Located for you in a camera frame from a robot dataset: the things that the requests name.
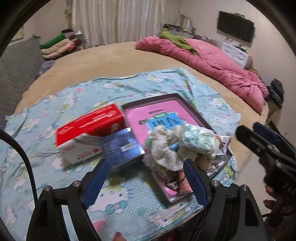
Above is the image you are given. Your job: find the oval mirror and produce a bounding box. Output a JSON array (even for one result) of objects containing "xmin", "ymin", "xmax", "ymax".
[{"xmin": 177, "ymin": 14, "xmax": 192, "ymax": 30}]

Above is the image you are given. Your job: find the beige plush bear with crown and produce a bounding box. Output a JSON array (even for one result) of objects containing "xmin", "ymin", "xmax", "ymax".
[{"xmin": 196, "ymin": 153, "xmax": 211, "ymax": 169}]

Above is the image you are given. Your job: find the black wall television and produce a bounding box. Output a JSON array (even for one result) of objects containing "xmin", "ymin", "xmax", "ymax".
[{"xmin": 217, "ymin": 10, "xmax": 255, "ymax": 43}]

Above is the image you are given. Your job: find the white fluffy cloth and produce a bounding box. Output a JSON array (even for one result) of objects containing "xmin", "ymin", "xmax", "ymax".
[{"xmin": 143, "ymin": 125, "xmax": 192, "ymax": 172}]

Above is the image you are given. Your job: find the black bag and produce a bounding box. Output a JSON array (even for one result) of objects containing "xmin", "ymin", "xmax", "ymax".
[{"xmin": 268, "ymin": 79, "xmax": 284, "ymax": 108}]

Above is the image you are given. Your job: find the white drawer cabinet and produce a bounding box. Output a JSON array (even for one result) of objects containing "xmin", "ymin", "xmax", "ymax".
[{"xmin": 221, "ymin": 40, "xmax": 250, "ymax": 67}]

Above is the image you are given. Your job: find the red and white tissue box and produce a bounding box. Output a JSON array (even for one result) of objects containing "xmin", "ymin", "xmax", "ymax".
[{"xmin": 55, "ymin": 103, "xmax": 130, "ymax": 166}]

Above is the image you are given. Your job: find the pink quilt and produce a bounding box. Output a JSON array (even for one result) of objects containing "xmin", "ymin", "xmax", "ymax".
[{"xmin": 135, "ymin": 35, "xmax": 270, "ymax": 114}]

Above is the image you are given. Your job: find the black cable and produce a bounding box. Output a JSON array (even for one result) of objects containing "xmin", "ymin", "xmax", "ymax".
[{"xmin": 0, "ymin": 129, "xmax": 38, "ymax": 202}]

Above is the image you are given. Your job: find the bed with tan sheet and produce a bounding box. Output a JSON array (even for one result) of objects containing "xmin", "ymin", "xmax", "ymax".
[{"xmin": 14, "ymin": 41, "xmax": 273, "ymax": 186}]

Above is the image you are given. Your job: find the white plastic packet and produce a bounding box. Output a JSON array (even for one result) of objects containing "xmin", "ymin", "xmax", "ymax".
[{"xmin": 216, "ymin": 134, "xmax": 233, "ymax": 156}]

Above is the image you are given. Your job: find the dark blue box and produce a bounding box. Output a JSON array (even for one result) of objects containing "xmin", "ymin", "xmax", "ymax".
[{"xmin": 100, "ymin": 128, "xmax": 146, "ymax": 171}]

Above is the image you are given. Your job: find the leopard print scrunchie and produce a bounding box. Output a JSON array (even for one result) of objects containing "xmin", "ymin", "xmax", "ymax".
[{"xmin": 165, "ymin": 171, "xmax": 185, "ymax": 193}]

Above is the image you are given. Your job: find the brown tray box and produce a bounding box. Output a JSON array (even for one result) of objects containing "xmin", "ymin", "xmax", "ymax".
[{"xmin": 121, "ymin": 93, "xmax": 233, "ymax": 204}]

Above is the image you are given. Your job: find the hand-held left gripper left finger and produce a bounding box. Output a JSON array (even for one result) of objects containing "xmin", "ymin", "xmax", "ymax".
[{"xmin": 29, "ymin": 158, "xmax": 111, "ymax": 241}]

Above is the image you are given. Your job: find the cluttered dresser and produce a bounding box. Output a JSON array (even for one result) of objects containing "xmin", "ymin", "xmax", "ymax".
[{"xmin": 163, "ymin": 23, "xmax": 197, "ymax": 35}]

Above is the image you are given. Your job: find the white curtain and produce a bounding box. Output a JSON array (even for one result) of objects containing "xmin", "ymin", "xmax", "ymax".
[{"xmin": 70, "ymin": 0, "xmax": 179, "ymax": 45}]

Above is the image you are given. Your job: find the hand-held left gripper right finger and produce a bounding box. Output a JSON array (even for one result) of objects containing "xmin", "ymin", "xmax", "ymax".
[{"xmin": 183, "ymin": 158, "xmax": 266, "ymax": 241}]

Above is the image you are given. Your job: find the pink book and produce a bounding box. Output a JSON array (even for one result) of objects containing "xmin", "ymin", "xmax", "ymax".
[{"xmin": 125, "ymin": 98, "xmax": 201, "ymax": 197}]

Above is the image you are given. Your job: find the light blue cartoon printed blanket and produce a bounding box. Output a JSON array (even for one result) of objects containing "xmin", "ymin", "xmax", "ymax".
[{"xmin": 0, "ymin": 67, "xmax": 241, "ymax": 241}]

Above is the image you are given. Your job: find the person's right hand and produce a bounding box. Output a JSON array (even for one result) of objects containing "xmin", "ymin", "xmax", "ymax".
[{"xmin": 264, "ymin": 186, "xmax": 277, "ymax": 209}]

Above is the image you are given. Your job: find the green cloth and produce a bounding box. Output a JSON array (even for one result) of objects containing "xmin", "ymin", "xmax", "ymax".
[{"xmin": 159, "ymin": 31, "xmax": 199, "ymax": 55}]

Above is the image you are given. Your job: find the dark floral cushion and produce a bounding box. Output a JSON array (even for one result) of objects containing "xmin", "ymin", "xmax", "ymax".
[{"xmin": 38, "ymin": 61, "xmax": 56, "ymax": 75}]

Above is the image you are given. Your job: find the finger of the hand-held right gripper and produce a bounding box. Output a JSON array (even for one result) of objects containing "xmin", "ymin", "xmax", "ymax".
[
  {"xmin": 253, "ymin": 122, "xmax": 296, "ymax": 163},
  {"xmin": 235, "ymin": 125, "xmax": 278, "ymax": 163}
]

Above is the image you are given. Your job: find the pile of folded clothes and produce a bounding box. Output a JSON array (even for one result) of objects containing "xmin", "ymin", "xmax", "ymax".
[{"xmin": 39, "ymin": 29, "xmax": 82, "ymax": 59}]

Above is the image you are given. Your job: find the large green printed tissue packet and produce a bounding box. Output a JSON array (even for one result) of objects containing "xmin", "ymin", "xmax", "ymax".
[{"xmin": 181, "ymin": 124, "xmax": 220, "ymax": 160}]

